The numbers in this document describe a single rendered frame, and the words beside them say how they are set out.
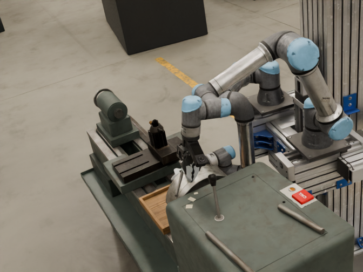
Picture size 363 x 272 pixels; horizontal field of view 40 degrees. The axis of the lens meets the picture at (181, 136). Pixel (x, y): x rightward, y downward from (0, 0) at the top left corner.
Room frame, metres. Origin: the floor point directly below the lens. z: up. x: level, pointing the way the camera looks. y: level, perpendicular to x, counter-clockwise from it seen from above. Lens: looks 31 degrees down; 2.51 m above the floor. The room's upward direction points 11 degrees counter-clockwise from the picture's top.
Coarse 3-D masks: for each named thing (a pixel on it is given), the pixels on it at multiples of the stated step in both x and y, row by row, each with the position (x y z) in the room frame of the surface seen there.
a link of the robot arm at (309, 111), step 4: (308, 100) 1.95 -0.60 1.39; (304, 104) 1.95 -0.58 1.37; (308, 104) 1.92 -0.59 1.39; (312, 104) 1.90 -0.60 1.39; (304, 108) 1.95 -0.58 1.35; (308, 108) 1.92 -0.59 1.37; (312, 108) 1.90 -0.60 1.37; (304, 112) 1.95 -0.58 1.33; (308, 112) 1.91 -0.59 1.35; (312, 112) 1.89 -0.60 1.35; (304, 116) 1.96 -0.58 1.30; (308, 116) 1.91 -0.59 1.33; (312, 116) 1.88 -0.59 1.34; (308, 120) 1.92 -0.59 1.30; (312, 120) 1.88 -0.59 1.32; (308, 124) 1.92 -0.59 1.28; (312, 124) 1.90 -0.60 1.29; (312, 128) 1.90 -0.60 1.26; (316, 128) 1.89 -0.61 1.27
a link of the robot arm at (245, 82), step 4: (232, 64) 2.52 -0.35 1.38; (248, 76) 2.40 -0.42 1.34; (252, 76) 2.42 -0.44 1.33; (244, 80) 2.36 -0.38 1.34; (248, 80) 2.40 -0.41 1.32; (252, 80) 2.42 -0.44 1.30; (236, 84) 2.28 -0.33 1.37; (240, 84) 2.31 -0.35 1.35; (244, 84) 2.37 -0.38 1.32; (232, 88) 2.23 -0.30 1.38; (236, 88) 2.25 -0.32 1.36; (240, 88) 2.31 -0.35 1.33; (228, 92) 2.10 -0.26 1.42; (220, 96) 2.09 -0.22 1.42; (224, 96) 2.08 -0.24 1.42; (228, 96) 2.07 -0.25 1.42
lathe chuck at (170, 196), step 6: (204, 168) 1.79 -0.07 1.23; (210, 168) 1.80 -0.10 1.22; (216, 168) 1.82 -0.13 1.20; (198, 174) 1.75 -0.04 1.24; (174, 180) 1.78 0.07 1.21; (186, 180) 1.74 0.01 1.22; (174, 186) 1.76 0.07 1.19; (180, 186) 1.73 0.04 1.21; (168, 192) 1.77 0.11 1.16; (174, 192) 1.73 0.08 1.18; (168, 198) 1.75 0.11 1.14; (174, 198) 1.71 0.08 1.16
